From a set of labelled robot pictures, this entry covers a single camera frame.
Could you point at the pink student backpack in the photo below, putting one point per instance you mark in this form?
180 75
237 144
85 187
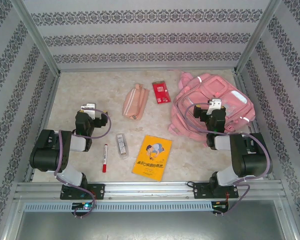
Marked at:
215 87

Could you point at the clear plastic refill box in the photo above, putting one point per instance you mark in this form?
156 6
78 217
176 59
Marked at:
121 146

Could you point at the pink striped pencil case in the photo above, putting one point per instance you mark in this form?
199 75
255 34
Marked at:
135 102

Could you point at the red stationery packet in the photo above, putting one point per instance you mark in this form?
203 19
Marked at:
161 92

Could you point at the yellow picture book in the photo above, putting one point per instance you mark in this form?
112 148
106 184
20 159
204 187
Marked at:
150 160

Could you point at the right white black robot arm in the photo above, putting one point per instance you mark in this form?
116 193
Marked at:
252 162

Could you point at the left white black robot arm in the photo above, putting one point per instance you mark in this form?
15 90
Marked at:
45 155

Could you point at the red white marker pen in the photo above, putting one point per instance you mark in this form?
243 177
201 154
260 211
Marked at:
105 157

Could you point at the left controller board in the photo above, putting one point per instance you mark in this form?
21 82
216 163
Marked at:
82 206

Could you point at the controller board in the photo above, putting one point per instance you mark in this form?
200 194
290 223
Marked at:
82 206
220 207

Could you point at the right controller board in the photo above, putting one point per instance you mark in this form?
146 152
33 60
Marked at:
220 207

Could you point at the grey metal panel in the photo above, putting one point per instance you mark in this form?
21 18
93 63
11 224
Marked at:
150 227

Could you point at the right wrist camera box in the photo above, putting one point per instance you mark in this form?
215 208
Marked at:
215 103

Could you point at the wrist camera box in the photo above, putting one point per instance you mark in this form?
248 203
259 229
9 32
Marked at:
215 103
88 107

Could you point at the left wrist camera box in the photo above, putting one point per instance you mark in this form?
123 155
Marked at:
88 107

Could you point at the aluminium side frame beam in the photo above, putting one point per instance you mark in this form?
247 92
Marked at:
240 82
47 105

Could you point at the aluminium rear frame beam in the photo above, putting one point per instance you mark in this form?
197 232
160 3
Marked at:
140 70

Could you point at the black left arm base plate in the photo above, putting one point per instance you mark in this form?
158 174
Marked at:
100 191

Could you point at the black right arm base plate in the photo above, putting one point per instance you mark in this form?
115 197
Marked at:
198 191

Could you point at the aluminium frame post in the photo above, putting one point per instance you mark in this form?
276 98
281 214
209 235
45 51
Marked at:
36 32
259 32

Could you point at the aluminium mounting rail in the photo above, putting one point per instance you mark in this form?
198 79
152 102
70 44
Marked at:
150 190

